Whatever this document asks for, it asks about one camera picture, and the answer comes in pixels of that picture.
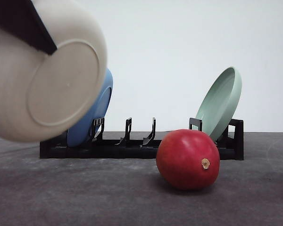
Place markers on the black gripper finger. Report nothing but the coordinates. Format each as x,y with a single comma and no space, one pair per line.
23,19

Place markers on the white plate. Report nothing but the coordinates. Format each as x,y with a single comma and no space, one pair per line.
43,95

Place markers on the red pomegranate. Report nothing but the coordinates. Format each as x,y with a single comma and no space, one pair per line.
188,159

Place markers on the green plate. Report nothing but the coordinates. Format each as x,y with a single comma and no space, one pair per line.
220,102

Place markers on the blue plate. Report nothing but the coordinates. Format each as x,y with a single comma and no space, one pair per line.
79,136

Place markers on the black dish rack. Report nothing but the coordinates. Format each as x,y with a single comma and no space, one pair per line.
117,144

